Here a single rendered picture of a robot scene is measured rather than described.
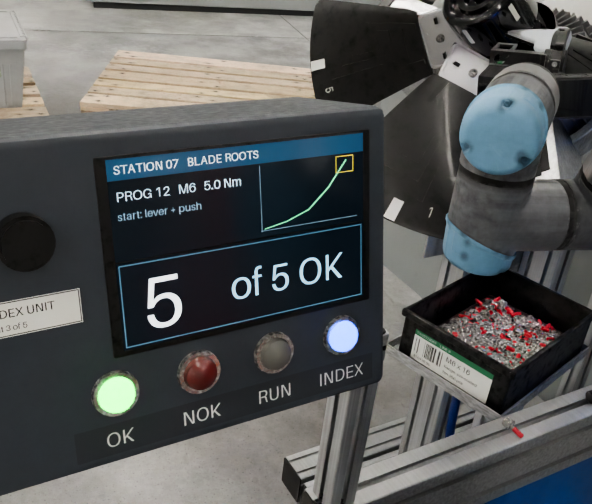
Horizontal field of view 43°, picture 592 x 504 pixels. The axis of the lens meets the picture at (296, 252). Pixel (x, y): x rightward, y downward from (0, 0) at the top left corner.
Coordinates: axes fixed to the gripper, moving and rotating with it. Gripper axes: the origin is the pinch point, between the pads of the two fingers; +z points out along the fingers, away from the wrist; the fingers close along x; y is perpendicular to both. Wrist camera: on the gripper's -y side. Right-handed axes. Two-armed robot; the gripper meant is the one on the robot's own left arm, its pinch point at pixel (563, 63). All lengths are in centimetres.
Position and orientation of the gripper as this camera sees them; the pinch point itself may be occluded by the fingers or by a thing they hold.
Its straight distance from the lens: 104.1
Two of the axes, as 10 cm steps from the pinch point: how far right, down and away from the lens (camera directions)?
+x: -0.1, 9.0, 4.5
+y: -9.2, -1.8, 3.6
